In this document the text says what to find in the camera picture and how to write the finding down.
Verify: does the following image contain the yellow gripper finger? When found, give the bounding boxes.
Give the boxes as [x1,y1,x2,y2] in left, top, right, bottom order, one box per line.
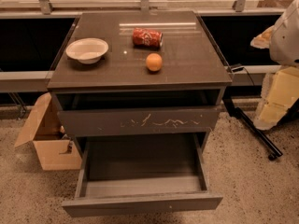
[253,66,299,131]

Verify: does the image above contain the orange fruit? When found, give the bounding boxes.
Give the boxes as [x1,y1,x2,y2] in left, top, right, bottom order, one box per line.
[146,53,163,72]

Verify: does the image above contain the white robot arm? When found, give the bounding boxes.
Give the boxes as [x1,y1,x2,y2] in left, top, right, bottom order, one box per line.
[250,0,299,130]

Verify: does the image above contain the grey upper drawer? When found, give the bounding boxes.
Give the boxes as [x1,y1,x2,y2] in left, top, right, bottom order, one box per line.
[57,89,221,136]

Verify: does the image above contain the grey drawer cabinet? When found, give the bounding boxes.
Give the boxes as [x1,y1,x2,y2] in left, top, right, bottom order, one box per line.
[48,11,232,149]

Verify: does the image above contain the open middle drawer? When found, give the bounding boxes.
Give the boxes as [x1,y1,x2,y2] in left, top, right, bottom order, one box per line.
[63,133,222,217]

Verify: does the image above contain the black stand leg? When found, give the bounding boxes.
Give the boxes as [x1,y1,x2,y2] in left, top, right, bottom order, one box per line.
[222,97,283,161]

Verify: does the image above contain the red soda can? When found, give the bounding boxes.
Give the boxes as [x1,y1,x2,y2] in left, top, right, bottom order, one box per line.
[132,28,163,49]

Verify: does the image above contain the white bowl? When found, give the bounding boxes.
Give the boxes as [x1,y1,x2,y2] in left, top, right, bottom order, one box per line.
[65,38,108,64]

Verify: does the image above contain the cardboard box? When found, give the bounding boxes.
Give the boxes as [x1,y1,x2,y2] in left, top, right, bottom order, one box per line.
[14,93,81,171]

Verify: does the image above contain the black cable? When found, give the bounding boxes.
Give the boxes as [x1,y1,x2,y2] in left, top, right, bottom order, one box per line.
[226,63,256,86]

